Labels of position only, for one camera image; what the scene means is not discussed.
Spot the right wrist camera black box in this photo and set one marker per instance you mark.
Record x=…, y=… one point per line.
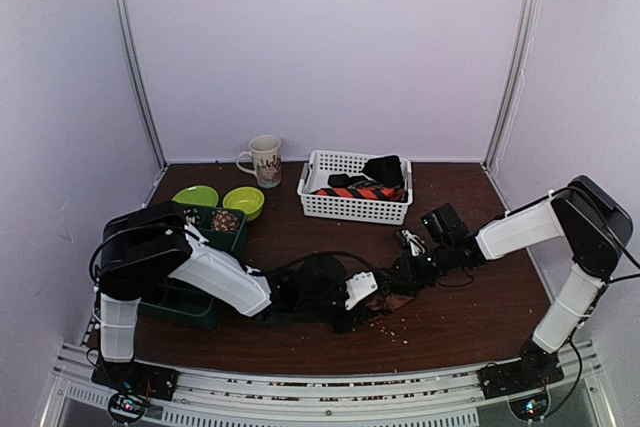
x=445, y=226

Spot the left aluminium frame post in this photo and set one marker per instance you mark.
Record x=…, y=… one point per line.
x=137, y=81

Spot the white patterned rolled tie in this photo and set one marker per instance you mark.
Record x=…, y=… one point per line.
x=192, y=216

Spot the green compartment tray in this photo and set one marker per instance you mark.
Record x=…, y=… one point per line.
x=182, y=304

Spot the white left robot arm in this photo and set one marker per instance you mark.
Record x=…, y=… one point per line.
x=143, y=248

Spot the orange navy striped tie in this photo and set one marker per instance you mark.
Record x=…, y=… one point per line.
x=385, y=194

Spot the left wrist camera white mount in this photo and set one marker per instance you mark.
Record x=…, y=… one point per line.
x=359, y=287

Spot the lime green plate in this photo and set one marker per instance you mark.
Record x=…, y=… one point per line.
x=198, y=195

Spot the white perforated plastic basket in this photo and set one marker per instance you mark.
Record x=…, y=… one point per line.
x=316, y=201

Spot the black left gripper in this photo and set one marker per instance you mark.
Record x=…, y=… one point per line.
x=341, y=327

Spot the right aluminium frame post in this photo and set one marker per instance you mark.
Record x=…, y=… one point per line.
x=514, y=81

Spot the dark red patterned tie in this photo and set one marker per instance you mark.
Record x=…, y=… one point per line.
x=379, y=305

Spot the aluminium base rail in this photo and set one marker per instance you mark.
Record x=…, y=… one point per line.
x=441, y=397

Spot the lime green bowl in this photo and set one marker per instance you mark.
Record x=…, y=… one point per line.
x=249, y=200

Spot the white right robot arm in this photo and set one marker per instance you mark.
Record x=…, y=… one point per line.
x=580, y=219

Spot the aluminium frame post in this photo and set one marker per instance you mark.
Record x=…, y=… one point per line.
x=137, y=81
x=514, y=81

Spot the cream patterned mug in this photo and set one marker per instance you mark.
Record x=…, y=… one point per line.
x=264, y=152

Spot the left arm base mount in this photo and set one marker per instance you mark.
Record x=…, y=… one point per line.
x=135, y=386

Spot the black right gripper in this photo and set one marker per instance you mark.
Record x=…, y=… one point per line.
x=409, y=279

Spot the rolled tie in tray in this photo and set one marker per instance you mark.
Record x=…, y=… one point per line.
x=225, y=221

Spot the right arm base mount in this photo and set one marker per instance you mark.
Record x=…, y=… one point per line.
x=524, y=383

